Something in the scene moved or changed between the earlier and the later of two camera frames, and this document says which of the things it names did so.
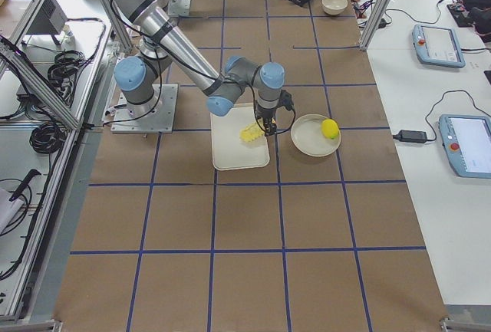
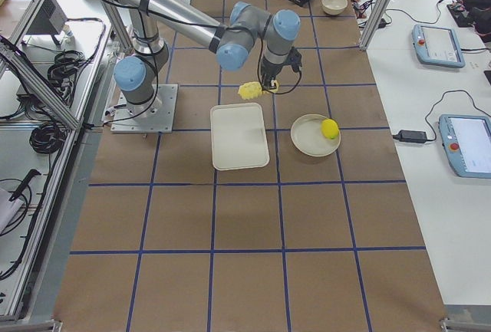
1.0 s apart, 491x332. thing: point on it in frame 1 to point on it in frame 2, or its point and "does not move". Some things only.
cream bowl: [334, 4] does not move
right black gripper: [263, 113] to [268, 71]
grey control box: [51, 18] does not move
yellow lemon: [330, 128] does not move
